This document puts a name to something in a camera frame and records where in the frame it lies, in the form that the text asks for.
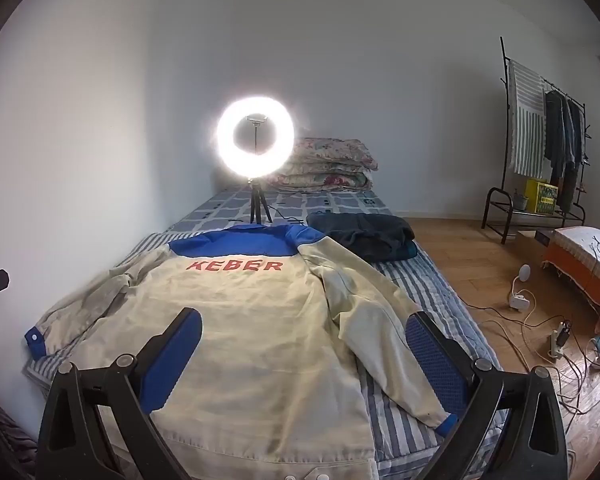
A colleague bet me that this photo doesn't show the black phone holder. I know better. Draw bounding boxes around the black phone holder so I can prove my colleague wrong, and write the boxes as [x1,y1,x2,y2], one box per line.
[246,116,266,157]

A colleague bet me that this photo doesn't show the white power strip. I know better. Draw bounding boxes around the white power strip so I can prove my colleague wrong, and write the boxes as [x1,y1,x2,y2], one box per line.
[550,322,573,359]

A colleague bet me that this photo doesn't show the black ring light cable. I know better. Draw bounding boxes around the black ring light cable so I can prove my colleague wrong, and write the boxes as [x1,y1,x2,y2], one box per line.
[225,208,311,226]

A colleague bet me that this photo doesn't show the person's striped pants leg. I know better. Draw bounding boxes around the person's striped pants leg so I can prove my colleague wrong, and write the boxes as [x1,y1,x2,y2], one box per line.
[0,387,38,480]

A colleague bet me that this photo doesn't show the white cable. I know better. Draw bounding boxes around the white cable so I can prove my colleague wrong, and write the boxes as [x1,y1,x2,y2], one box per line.
[517,287,561,361]

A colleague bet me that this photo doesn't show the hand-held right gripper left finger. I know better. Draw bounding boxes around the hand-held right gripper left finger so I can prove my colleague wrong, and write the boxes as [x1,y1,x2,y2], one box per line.
[36,306,203,480]

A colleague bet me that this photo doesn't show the beige and blue work jacket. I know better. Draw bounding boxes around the beige and blue work jacket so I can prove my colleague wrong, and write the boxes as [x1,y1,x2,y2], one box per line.
[24,222,461,480]

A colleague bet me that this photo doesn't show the black tripod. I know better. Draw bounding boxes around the black tripod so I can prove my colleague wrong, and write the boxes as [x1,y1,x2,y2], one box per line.
[247,177,273,226]

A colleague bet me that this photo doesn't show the striped towel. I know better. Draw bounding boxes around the striped towel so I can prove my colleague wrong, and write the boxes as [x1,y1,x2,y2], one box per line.
[507,58,548,181]

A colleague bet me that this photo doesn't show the dark blue hanging garment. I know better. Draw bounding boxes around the dark blue hanging garment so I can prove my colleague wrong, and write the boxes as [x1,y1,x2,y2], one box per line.
[562,97,588,213]

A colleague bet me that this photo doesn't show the white round lamp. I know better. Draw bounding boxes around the white round lamp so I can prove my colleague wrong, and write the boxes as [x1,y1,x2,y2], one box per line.
[511,263,534,297]

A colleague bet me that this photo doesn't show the yellow crate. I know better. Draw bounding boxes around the yellow crate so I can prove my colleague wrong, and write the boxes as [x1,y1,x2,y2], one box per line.
[525,178,559,213]

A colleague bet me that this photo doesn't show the blue patterned bed sheet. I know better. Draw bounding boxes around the blue patterned bed sheet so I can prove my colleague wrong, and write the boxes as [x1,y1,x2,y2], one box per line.
[167,185,396,241]

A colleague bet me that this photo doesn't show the orange covered bench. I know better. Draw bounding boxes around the orange covered bench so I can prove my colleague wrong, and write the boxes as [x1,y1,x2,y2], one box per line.
[541,226,600,333]

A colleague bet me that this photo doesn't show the cardboard box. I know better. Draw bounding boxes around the cardboard box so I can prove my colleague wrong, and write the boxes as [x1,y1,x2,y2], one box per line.
[516,230,556,267]

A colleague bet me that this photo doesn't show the dark folded clothes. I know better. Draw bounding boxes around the dark folded clothes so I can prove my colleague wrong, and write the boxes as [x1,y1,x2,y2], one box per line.
[307,212,417,262]

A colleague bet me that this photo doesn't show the dark grey hanging garment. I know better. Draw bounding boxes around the dark grey hanging garment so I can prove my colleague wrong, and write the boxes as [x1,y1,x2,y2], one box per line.
[544,91,567,183]

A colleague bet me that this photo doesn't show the floral folded quilt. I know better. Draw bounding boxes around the floral folded quilt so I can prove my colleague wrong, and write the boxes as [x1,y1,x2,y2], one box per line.
[290,137,379,172]
[274,162,374,192]

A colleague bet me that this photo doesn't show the black clothes rack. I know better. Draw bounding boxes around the black clothes rack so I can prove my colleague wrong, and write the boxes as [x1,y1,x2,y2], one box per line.
[481,36,595,246]

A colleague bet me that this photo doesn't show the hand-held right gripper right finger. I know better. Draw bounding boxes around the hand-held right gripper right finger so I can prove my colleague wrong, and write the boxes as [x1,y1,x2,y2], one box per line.
[405,311,570,480]

